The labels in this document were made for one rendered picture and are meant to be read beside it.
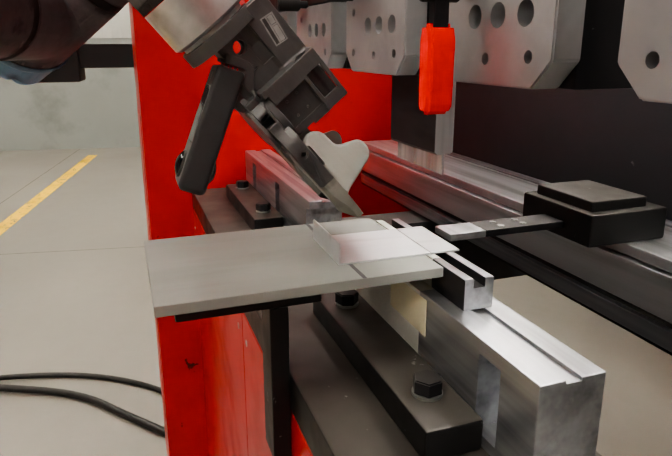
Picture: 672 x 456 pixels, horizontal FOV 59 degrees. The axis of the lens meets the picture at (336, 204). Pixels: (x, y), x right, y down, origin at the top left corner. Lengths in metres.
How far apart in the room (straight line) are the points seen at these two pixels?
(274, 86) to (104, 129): 7.32
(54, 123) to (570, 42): 7.67
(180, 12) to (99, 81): 7.27
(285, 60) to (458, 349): 0.30
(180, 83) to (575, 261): 0.94
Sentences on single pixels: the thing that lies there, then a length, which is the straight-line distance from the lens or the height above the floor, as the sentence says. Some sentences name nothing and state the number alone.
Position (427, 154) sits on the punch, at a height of 1.10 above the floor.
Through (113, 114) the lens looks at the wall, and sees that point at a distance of 7.78.
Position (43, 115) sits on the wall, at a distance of 7.96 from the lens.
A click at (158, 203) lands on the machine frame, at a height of 0.85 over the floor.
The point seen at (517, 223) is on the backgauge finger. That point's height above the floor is 1.00.
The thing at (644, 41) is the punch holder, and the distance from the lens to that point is 0.34.
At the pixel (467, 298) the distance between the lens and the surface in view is 0.56.
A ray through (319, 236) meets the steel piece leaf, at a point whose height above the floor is 1.01.
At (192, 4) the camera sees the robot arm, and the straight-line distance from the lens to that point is 0.51.
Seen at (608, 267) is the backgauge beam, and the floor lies 0.95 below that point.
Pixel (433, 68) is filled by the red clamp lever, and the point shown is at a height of 1.19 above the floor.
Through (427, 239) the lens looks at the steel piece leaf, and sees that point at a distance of 0.64.
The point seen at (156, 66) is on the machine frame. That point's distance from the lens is 1.40.
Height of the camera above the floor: 1.20
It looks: 15 degrees down
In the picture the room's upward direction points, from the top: straight up
